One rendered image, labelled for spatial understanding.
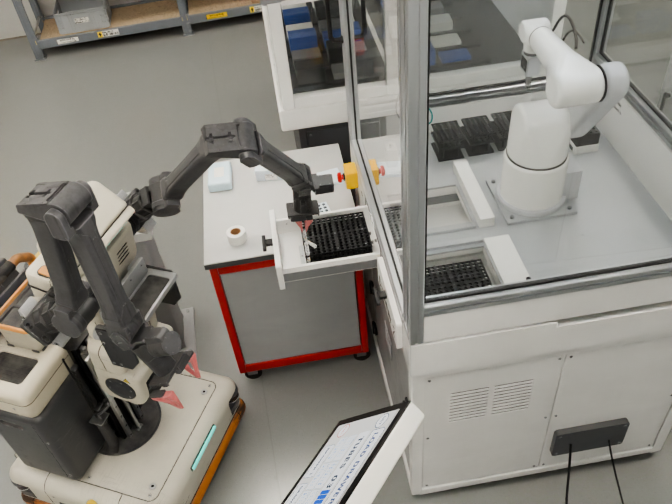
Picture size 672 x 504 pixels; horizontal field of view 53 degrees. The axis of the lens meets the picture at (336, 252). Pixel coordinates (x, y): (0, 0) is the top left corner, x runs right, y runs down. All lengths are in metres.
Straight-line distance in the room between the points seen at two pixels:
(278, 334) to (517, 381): 1.05
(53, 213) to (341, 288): 1.45
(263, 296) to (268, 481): 0.72
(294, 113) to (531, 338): 1.45
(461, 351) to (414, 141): 0.74
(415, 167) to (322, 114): 1.51
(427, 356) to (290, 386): 1.16
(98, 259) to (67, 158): 3.21
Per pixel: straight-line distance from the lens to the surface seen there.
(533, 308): 1.90
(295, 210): 2.15
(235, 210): 2.65
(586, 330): 2.06
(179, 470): 2.55
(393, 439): 1.42
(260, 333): 2.77
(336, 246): 2.22
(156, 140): 4.61
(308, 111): 2.92
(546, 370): 2.17
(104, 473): 2.63
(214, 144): 1.67
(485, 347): 1.96
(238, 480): 2.79
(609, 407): 2.48
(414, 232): 1.57
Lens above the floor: 2.41
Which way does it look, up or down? 44 degrees down
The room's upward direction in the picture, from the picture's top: 6 degrees counter-clockwise
